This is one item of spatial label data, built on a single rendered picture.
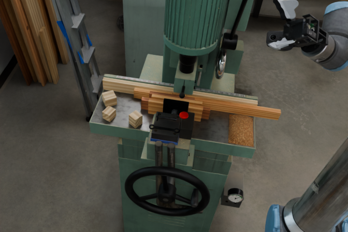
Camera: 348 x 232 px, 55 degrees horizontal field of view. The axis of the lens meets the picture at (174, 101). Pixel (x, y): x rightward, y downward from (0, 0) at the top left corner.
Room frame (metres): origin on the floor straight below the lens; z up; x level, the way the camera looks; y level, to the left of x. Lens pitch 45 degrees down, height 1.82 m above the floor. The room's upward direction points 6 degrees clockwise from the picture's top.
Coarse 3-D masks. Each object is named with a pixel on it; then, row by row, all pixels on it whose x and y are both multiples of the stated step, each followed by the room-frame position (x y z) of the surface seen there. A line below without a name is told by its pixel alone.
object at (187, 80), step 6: (180, 72) 0.89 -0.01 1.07; (192, 72) 0.90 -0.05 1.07; (180, 78) 0.86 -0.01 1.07; (186, 78) 0.87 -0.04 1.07; (192, 78) 0.87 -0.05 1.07; (174, 84) 0.86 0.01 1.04; (180, 84) 0.86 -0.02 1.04; (186, 84) 0.86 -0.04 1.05; (192, 84) 0.86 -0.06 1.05; (174, 90) 0.86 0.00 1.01; (180, 90) 0.86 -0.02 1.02; (186, 90) 0.86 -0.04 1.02; (192, 90) 0.86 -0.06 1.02
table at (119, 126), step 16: (128, 96) 0.92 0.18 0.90; (96, 112) 0.82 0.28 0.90; (128, 112) 0.84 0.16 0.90; (144, 112) 0.84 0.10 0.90; (224, 112) 0.89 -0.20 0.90; (96, 128) 0.77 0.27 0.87; (112, 128) 0.76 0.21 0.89; (128, 128) 0.76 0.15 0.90; (144, 128) 0.77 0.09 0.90; (208, 128) 0.80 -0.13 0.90; (224, 128) 0.80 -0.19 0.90; (144, 144) 0.72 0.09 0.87; (192, 144) 0.74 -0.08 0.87; (208, 144) 0.74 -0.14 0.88; (224, 144) 0.73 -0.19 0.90; (144, 160) 0.66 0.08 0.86; (192, 160) 0.67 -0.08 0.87
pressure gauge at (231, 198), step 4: (232, 188) 0.69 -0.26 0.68; (236, 188) 0.69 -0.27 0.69; (228, 192) 0.68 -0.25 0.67; (232, 192) 0.67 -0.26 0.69; (236, 192) 0.67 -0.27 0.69; (240, 192) 0.68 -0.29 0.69; (228, 196) 0.66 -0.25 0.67; (232, 196) 0.67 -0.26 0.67; (236, 196) 0.66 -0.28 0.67; (240, 196) 0.66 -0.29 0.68; (232, 200) 0.67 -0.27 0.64; (236, 200) 0.66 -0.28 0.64; (240, 200) 0.66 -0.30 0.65
